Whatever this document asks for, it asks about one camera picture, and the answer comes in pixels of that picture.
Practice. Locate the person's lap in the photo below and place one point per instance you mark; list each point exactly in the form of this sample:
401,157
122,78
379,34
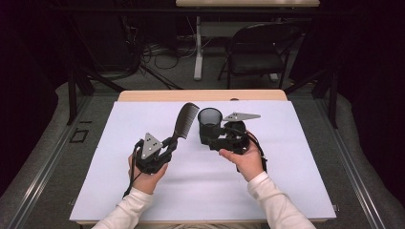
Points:
197,226

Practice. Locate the white desk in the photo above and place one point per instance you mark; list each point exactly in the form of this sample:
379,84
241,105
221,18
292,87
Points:
248,3

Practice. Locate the white foam board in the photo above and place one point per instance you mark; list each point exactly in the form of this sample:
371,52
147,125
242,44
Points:
207,191

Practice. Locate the person's right hand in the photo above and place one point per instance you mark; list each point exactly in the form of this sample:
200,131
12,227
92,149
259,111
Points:
250,163

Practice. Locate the light wooden table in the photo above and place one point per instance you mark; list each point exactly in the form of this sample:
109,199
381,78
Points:
191,95

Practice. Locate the small metal bracket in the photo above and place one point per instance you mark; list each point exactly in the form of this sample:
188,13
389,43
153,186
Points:
335,208
73,201

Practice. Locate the black folding chair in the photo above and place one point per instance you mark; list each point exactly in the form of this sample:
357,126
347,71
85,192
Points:
254,65

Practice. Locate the dark curtain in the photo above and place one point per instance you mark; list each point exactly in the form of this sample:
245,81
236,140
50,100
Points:
25,79
375,79

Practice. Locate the black plastic comb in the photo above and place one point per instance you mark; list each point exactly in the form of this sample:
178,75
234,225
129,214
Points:
186,120

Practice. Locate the person's left hand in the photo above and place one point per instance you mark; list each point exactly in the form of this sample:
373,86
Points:
146,183

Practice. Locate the black mesh cup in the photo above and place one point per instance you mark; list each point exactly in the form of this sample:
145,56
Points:
208,122

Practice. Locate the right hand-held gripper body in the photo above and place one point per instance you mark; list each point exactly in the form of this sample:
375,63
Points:
237,138

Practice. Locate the black metal stand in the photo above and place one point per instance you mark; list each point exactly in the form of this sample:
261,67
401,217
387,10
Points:
333,101
72,95

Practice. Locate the aluminium floor rail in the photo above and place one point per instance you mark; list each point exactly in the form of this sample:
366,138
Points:
46,165
350,165

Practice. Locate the dark table grommet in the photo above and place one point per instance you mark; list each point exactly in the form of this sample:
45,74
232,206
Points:
234,99

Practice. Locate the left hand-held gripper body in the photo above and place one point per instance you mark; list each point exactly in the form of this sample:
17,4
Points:
150,147

